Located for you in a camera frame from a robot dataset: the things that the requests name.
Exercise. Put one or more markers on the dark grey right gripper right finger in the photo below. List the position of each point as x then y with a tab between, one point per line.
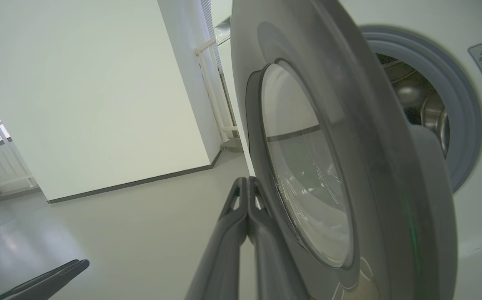
270	258

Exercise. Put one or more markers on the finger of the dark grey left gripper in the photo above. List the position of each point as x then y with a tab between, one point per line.
57	281
36	281

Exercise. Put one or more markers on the grey rubber door gasket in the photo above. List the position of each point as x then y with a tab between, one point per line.
465	104

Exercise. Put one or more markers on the round dark washer door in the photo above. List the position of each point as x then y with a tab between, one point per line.
370	125

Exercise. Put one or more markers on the stainless steel washing machine drum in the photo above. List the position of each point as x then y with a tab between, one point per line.
432	116

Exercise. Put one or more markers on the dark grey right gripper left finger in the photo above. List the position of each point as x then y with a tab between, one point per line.
224	258

